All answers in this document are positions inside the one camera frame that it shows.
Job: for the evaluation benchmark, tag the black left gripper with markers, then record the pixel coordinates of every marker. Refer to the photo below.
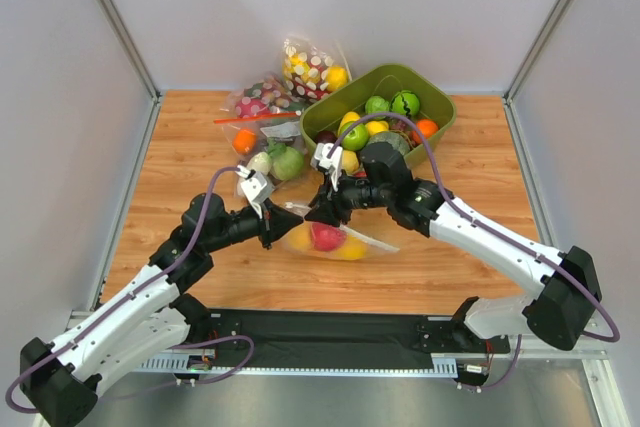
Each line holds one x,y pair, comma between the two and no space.
268,227

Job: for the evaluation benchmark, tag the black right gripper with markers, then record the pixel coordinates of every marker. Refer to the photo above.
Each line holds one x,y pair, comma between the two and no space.
333,202

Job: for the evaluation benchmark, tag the clear zip bag with fruit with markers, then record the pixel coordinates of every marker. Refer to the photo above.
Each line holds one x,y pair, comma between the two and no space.
357,245

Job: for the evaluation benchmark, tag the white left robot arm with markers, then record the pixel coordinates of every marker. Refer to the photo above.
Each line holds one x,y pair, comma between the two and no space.
64,378

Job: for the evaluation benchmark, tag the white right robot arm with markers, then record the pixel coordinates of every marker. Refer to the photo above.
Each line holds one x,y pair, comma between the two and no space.
561,289

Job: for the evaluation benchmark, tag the fake red peach in bag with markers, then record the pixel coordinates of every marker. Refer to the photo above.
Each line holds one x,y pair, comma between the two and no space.
326,238

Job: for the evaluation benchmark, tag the fake yellow quince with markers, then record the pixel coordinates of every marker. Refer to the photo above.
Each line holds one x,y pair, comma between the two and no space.
350,162

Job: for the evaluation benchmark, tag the fake green cabbage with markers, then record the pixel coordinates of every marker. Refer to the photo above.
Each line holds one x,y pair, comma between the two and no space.
287,162

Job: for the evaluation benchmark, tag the fake dark red plum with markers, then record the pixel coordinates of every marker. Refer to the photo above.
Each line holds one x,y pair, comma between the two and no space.
325,136

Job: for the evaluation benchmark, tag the fake green apple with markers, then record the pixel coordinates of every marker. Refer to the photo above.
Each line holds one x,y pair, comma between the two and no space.
356,139

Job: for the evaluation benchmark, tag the clear bag with orange zipper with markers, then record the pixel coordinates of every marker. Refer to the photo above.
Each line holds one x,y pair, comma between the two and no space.
283,127

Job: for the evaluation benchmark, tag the fake orange in bag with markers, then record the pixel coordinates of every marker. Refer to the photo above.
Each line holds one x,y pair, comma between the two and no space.
244,141

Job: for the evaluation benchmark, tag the fake yellow pear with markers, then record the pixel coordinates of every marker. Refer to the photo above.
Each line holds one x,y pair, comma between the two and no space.
374,127

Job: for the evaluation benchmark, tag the fake yellow lemon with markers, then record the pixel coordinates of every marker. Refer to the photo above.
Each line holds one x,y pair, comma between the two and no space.
348,117

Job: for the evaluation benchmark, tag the fake netted melon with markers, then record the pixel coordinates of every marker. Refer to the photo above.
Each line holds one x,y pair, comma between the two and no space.
394,139

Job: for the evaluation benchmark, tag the fake bumpy green fruit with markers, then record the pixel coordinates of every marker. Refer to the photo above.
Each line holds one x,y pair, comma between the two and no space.
377,105

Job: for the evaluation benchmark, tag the polka dot bag with strawberry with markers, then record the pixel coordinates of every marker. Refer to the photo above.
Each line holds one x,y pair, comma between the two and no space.
264,95

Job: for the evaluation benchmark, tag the fake orange in bin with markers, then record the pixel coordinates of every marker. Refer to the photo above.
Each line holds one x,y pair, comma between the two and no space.
427,129

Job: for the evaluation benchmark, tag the fake striped watermelon ball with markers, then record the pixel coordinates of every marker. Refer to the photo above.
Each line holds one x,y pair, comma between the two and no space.
405,102

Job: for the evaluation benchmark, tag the polka dot bag with lemon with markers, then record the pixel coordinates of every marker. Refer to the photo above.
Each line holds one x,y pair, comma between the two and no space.
311,73

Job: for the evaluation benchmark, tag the green plastic bin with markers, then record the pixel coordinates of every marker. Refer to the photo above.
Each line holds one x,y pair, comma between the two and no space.
385,80

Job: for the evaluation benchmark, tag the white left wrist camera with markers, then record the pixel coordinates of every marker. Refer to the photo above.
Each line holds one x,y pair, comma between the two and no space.
255,187

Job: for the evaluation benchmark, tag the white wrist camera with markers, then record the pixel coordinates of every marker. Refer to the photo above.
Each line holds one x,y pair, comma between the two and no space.
327,159
255,187

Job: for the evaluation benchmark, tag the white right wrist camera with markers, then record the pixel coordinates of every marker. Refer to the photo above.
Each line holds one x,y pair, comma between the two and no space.
327,159

